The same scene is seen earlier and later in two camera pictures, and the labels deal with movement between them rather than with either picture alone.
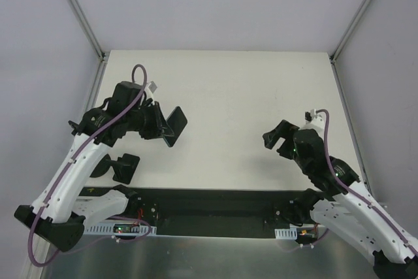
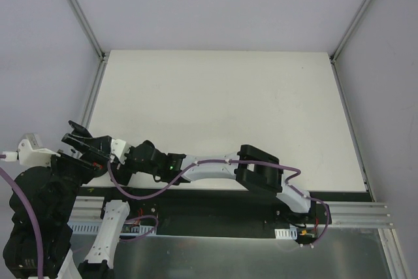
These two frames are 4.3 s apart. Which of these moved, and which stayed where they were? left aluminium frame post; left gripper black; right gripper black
Moved: left gripper black; right gripper black
Stayed: left aluminium frame post
